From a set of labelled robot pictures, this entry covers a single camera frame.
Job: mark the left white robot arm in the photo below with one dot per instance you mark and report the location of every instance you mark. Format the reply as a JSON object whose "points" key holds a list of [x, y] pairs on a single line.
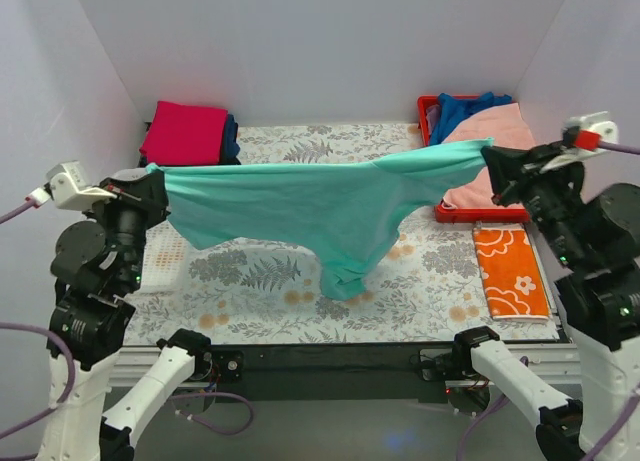
{"points": [[97, 263]]}

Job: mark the blue folded t shirt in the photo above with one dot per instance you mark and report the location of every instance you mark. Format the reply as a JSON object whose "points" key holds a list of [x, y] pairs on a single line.
{"points": [[230, 149]]}

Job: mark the pink towel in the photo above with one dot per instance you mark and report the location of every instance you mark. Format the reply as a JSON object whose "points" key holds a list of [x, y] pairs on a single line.
{"points": [[505, 125]]}

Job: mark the teal t shirt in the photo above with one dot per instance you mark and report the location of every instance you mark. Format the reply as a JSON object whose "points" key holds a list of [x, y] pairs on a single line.
{"points": [[347, 214]]}

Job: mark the blue crumpled t shirt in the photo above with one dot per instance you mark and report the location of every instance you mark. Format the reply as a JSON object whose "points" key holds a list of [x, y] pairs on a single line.
{"points": [[456, 109]]}

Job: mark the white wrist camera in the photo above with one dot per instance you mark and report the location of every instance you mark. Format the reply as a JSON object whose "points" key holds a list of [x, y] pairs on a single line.
{"points": [[583, 137], [68, 187]]}

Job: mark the magenta folded t shirt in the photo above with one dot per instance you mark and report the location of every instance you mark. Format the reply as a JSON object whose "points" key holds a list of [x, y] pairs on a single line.
{"points": [[184, 135]]}

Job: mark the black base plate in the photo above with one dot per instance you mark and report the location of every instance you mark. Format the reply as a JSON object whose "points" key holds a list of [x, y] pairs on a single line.
{"points": [[426, 381]]}

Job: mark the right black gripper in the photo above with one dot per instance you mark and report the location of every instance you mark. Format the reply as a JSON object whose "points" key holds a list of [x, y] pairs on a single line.
{"points": [[523, 172]]}

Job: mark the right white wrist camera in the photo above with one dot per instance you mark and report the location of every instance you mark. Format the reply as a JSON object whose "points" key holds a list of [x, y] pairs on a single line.
{"points": [[583, 137]]}

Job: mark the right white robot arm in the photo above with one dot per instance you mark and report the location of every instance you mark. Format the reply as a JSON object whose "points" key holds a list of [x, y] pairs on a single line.
{"points": [[597, 241]]}

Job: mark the red plastic tray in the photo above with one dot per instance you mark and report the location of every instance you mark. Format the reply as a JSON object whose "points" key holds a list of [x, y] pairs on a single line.
{"points": [[428, 107]]}

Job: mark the orange floral towel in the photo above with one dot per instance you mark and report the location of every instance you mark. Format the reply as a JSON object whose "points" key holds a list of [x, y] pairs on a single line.
{"points": [[511, 279]]}

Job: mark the white plastic basket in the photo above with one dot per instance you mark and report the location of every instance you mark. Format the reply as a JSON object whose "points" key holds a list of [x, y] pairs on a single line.
{"points": [[158, 267]]}

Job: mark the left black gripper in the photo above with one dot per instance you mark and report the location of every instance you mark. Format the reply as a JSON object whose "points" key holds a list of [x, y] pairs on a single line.
{"points": [[136, 201]]}

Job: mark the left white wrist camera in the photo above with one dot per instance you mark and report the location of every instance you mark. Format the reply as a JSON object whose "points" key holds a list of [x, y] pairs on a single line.
{"points": [[68, 187]]}

